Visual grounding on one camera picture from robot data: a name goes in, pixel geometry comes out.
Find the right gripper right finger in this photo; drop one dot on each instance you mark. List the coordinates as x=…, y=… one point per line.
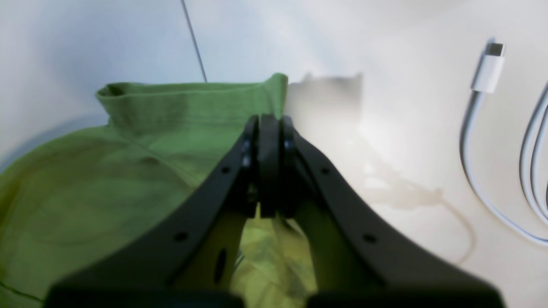
x=359, y=260

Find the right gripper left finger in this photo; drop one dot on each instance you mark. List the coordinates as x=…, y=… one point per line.
x=187, y=260

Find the green t-shirt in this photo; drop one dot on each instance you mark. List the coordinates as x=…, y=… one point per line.
x=72, y=200

